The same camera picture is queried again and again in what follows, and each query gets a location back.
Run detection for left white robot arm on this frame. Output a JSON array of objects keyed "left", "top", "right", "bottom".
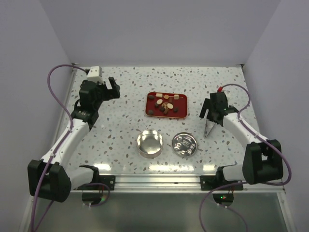
[{"left": 28, "top": 77, "right": 120, "bottom": 203}]

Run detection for round silver tin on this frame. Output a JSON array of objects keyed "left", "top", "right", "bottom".
[{"left": 136, "top": 130, "right": 164, "bottom": 159}]

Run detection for round silver tin lid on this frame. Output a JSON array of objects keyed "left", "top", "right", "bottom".
[{"left": 171, "top": 132, "right": 198, "bottom": 158}]

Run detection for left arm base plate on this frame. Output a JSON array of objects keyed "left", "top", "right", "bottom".
[{"left": 99, "top": 175, "right": 116, "bottom": 191}]

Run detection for aluminium mounting rail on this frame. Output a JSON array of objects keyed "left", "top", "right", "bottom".
[{"left": 114, "top": 175, "right": 202, "bottom": 191}]

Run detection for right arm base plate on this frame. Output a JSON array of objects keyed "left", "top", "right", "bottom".
[{"left": 199, "top": 175, "right": 243, "bottom": 191}]

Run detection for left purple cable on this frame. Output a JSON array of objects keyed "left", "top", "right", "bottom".
[{"left": 30, "top": 64, "right": 87, "bottom": 230}]

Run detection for red rectangular tray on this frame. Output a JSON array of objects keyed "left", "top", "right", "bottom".
[{"left": 145, "top": 92, "right": 188, "bottom": 119}]

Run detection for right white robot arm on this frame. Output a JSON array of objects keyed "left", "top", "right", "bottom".
[{"left": 199, "top": 92, "right": 283, "bottom": 190}]

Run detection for metal tongs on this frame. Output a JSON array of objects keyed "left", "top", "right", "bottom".
[{"left": 204, "top": 119, "right": 216, "bottom": 138}]

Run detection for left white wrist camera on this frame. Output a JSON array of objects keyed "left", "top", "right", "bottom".
[{"left": 86, "top": 66, "right": 103, "bottom": 83}]

